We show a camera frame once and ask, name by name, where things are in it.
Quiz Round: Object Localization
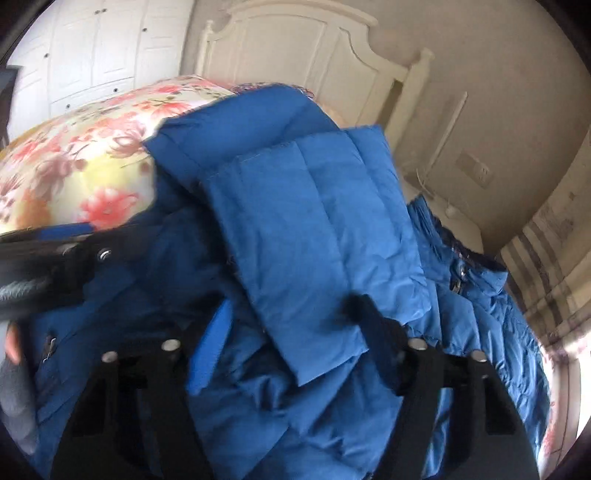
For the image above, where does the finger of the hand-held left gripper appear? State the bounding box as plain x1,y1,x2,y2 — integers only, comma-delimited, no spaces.
0,222,137,296

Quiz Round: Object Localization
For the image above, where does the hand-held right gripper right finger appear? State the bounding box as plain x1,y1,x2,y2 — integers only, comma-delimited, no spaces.
342,294,541,480

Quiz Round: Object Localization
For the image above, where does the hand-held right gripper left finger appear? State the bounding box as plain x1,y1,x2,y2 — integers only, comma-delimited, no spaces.
50,298,234,480

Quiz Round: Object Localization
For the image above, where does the blue puffer jacket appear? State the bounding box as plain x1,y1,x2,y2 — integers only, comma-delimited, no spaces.
28,83,552,480

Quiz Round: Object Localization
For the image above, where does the person's left forearm grey sleeve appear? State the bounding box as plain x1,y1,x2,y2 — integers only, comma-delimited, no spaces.
0,359,40,457

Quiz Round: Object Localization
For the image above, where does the person's left hand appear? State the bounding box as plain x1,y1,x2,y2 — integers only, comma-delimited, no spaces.
4,322,25,366

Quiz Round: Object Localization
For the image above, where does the floral quilt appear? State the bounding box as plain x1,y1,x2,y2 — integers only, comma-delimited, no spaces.
0,75,241,238

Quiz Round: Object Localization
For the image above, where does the striped curtain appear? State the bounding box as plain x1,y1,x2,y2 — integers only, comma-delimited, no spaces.
500,134,591,354

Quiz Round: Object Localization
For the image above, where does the floral bed sheet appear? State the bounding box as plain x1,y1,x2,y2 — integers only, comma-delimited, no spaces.
538,339,583,462

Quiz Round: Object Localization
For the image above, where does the white wardrobe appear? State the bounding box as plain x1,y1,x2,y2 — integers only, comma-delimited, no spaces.
6,0,200,139

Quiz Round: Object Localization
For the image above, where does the white bed headboard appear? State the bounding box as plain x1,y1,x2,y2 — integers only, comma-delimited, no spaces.
196,0,435,139

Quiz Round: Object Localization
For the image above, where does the white cable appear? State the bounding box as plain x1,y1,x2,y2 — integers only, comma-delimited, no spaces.
414,167,437,195

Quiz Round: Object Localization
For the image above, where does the wall socket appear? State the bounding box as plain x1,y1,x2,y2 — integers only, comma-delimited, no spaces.
456,153,495,188

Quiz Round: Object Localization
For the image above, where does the white wall cable duct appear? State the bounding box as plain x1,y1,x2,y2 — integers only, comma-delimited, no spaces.
427,90,468,185

